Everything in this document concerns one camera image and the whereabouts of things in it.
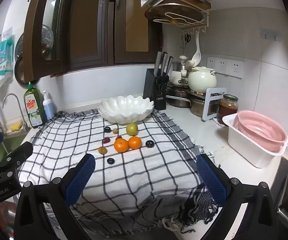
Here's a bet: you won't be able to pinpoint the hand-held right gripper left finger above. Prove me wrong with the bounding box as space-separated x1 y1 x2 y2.
13 154 96 240

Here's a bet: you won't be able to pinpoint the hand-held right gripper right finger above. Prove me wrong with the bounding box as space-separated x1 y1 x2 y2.
196 154 279 240

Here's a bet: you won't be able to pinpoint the orange tangerine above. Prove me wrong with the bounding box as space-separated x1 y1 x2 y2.
114 138 130 153
128 136 142 150

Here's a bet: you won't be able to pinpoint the white scalloped bowl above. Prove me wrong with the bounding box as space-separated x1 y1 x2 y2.
97 95 155 125

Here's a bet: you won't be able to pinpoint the kitchen sink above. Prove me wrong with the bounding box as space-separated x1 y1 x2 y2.
0 130 32 170

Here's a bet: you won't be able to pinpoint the curved steel faucet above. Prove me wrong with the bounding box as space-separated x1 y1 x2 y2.
2 93 31 132

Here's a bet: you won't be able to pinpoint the white plastic basin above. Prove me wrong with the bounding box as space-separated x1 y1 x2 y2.
222 112 288 168

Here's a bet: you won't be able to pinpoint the green dish soap bottle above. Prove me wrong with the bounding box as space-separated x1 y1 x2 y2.
23 82 47 129

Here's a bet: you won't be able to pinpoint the blue pump bottle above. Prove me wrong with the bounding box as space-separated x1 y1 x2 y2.
42 90 55 121

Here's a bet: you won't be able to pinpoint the black white checkered cloth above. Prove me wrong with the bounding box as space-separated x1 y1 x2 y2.
17 110 221 237

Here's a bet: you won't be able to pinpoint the pink plastic colander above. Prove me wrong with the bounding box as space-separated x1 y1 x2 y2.
234 110 288 153

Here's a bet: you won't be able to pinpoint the glass jar of brown sauce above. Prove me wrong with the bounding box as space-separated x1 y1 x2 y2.
217 94 239 127

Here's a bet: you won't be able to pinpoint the green round fruit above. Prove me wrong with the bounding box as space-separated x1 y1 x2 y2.
126 123 138 136

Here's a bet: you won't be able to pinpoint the white pot shelf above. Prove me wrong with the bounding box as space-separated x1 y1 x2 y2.
202 87 228 122

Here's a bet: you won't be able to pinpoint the hanging plastic bag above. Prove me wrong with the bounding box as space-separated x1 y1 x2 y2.
0 27 14 92

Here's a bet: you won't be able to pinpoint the large steel pot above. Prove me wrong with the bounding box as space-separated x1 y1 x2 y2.
166 85 192 108

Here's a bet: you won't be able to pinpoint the white ceramic pot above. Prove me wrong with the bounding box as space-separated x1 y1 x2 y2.
188 66 217 93

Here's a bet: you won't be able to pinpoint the black knife block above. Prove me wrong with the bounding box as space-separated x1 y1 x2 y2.
143 68 170 110

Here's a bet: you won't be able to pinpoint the steel pot with glass lid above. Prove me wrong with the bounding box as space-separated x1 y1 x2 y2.
170 61 190 86

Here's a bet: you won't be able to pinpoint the perforated steel steamer plate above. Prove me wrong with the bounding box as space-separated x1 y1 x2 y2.
39 24 54 60

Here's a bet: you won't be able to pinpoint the white ladle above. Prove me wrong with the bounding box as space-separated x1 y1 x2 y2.
191 30 201 64

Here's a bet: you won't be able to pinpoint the hanging scissors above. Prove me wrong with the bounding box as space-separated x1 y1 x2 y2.
183 32 191 50

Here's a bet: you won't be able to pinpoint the black handled kitchen scissors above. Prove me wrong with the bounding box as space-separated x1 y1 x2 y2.
155 76 170 92

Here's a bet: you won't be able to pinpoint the white wall socket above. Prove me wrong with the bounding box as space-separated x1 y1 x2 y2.
218 58 229 75
207 57 219 72
229 60 244 78

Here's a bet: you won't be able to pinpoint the steel handled knife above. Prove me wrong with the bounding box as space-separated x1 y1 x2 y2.
164 56 174 77
154 51 162 77
160 52 169 77

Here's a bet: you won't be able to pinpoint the brown window frame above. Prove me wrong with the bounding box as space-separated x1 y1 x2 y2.
59 0 163 72

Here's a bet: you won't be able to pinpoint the grey wall hook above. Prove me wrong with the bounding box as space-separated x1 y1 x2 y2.
260 27 281 40

